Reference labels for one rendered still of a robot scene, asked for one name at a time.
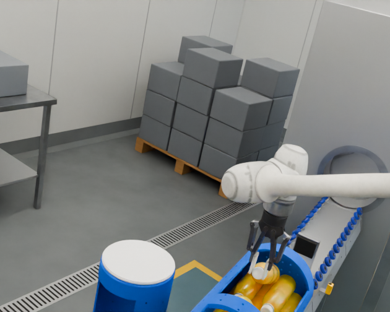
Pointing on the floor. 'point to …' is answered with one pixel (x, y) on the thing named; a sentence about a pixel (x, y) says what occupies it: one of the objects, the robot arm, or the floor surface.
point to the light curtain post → (383, 268)
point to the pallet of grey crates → (215, 108)
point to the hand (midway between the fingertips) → (259, 266)
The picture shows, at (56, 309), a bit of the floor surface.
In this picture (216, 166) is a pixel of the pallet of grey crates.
